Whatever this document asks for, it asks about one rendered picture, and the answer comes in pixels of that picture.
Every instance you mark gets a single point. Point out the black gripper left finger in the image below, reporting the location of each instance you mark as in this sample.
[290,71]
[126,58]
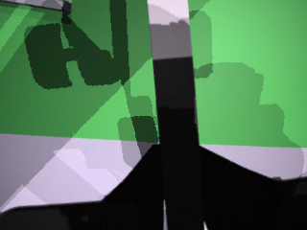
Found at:
[137,203]

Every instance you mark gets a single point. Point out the green putting mat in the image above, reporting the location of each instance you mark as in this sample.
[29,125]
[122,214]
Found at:
[89,73]

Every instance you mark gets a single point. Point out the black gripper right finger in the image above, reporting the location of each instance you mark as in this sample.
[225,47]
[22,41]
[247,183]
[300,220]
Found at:
[237,198]

